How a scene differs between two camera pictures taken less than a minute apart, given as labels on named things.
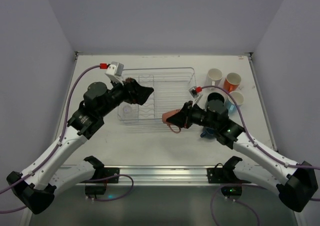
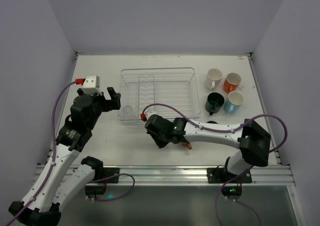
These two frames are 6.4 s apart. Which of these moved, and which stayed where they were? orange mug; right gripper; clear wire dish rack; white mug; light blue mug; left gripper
Moved: left gripper; right gripper
Stayed: light blue mug; orange mug; white mug; clear wire dish rack
